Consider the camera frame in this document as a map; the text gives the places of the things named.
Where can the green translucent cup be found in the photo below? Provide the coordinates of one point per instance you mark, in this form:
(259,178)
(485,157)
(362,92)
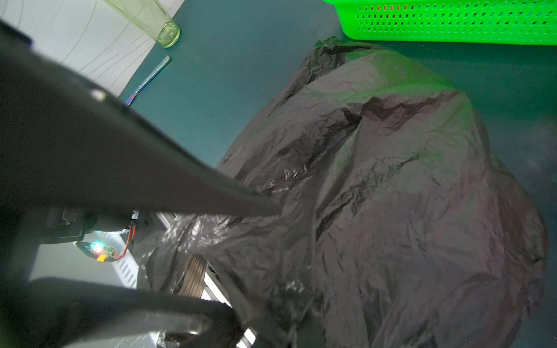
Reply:
(150,17)

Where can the black plastic bag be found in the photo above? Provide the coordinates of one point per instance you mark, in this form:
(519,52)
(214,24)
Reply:
(399,226)

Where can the green plastic basket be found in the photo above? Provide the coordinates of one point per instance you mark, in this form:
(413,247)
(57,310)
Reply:
(516,22)

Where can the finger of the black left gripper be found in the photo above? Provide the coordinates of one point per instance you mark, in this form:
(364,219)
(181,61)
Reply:
(65,141)
(55,312)

